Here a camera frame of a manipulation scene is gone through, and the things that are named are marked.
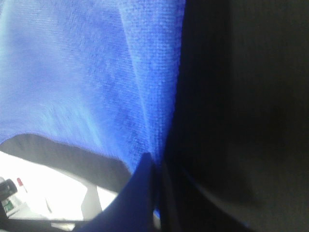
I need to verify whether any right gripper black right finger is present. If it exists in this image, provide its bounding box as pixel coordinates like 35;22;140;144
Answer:
160;161;251;232

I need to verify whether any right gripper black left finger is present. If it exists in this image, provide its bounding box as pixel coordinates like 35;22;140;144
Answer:
79;153;155;232

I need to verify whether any blue microfiber towel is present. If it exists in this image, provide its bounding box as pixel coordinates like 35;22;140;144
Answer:
0;0;185;218

